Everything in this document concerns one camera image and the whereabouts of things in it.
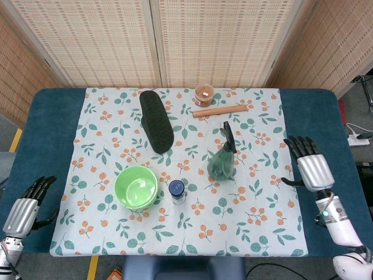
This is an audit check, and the green plastic bucket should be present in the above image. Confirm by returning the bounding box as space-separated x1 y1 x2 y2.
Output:
114 165 161 209

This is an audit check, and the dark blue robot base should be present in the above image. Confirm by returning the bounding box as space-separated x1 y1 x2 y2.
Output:
121 255 247 280

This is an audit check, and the floral printed tablecloth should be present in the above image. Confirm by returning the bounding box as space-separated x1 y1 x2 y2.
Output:
49 86 309 257

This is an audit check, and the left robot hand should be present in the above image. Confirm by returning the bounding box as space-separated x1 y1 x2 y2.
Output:
2 176 60 239

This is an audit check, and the small blue-capped jar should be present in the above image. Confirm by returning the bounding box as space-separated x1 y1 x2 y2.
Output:
168 180 187 205

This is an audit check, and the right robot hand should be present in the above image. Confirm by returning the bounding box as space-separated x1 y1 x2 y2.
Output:
281 135 335 193

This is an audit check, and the green spray bottle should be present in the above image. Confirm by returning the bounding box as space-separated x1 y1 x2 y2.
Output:
206 121 238 182

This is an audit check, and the black floor cable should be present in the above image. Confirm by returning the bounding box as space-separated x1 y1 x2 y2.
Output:
246 262 335 280

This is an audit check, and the white power strip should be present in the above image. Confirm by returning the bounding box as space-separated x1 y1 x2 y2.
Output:
346 122 371 147

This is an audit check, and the clear jar of orange snacks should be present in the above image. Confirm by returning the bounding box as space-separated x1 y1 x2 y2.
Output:
194 84 214 108

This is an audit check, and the black shoe insole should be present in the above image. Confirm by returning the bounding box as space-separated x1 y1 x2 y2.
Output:
139 90 175 155

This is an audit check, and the blue table cover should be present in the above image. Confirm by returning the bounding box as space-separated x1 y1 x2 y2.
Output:
0 88 373 259

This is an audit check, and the woven folding screen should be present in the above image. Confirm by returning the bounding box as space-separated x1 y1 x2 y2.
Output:
0 0 373 129

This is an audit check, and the black metal stand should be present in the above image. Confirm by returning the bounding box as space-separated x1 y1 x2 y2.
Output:
351 75 373 113

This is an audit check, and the wooden rolling pin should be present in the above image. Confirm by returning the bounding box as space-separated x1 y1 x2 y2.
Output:
192 104 249 118

